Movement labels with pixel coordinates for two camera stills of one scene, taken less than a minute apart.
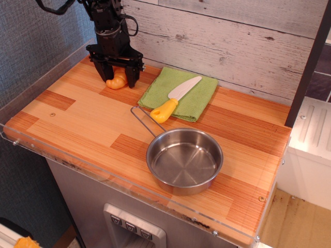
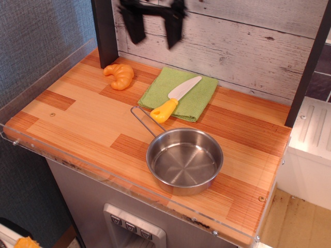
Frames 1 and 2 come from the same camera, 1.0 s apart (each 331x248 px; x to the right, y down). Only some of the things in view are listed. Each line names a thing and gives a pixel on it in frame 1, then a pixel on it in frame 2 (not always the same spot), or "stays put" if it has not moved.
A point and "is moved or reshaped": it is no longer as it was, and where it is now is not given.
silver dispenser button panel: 125,230 stays put
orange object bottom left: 26,242 stays put
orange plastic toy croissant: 119,78 is moved or reshaped
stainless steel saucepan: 184,161 stays put
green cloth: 193,103 stays put
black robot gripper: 113,46 → 135,22
